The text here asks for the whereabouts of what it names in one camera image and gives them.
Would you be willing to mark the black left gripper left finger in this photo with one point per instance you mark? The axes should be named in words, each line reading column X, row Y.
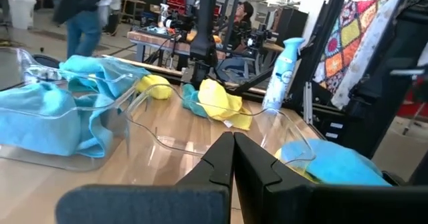
column 200, row 200

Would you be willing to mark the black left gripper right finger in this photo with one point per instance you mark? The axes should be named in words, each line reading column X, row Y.
column 267, row 200

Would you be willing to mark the yellow microfiber towel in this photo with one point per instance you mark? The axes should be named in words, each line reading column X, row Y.
column 155, row 88
column 299, row 174
column 220, row 100

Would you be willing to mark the light blue microfiber towel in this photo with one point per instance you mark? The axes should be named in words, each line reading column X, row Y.
column 40, row 123
column 334, row 164
column 110, row 73

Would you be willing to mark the teal microfiber towel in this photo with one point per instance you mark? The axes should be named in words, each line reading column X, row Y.
column 190, row 102

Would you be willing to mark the black background robot arm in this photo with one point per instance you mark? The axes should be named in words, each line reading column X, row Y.
column 259, row 36

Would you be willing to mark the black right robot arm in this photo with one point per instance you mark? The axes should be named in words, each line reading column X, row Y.
column 204, row 26

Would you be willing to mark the clear plastic basket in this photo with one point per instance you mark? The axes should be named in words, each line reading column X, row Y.
column 174, row 143
column 13, row 67

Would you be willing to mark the wooden workbench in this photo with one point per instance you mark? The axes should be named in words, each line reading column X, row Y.
column 150, row 40

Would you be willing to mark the red tool chest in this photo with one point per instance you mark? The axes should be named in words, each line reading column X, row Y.
column 413, row 108
column 176, row 3

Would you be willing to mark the black cabinet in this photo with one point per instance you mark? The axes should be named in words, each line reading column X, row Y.
column 291, row 26

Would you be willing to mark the person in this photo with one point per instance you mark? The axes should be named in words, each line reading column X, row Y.
column 83, row 23
column 241, row 26

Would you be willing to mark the colourful patchwork quilt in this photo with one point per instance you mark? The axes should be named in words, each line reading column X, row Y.
column 347, row 36

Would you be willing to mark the white patterned cloth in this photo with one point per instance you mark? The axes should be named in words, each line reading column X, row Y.
column 371, row 47

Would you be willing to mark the clear spray bottle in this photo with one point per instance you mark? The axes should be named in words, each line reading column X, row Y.
column 164, row 15

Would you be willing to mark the white trash bin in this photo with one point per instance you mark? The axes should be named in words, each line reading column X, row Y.
column 20, row 11

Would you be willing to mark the silver metal bracket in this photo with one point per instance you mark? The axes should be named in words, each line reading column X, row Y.
column 307, row 100

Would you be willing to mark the black aluminium table frame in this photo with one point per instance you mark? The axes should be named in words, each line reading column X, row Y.
column 378, row 93

